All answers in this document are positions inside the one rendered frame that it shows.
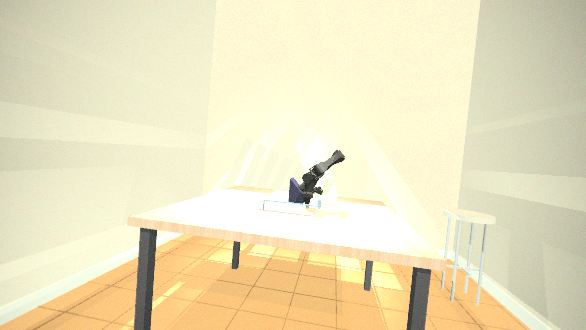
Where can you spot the clear l-shaped low wall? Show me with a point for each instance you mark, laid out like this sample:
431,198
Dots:
292,208

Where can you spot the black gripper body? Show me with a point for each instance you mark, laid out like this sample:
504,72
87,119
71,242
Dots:
308,190

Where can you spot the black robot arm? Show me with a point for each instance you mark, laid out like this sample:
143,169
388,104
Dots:
319,171

